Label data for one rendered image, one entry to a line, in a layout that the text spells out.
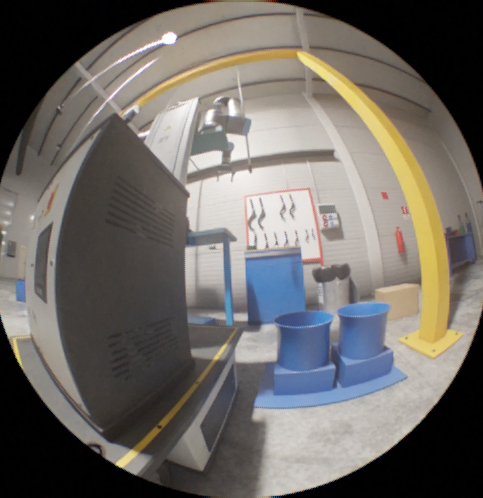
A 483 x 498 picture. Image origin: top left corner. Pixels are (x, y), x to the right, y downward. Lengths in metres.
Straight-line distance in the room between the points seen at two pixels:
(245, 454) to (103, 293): 0.60
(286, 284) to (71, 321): 1.92
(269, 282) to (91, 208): 1.89
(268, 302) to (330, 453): 1.73
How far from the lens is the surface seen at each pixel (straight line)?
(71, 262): 0.23
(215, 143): 1.08
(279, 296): 1.98
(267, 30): 6.78
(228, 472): 0.62
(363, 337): 0.81
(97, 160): 0.28
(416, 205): 1.28
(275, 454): 0.65
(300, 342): 0.70
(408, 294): 1.94
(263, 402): 0.81
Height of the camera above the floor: 0.57
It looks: 11 degrees up
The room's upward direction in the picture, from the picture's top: 3 degrees counter-clockwise
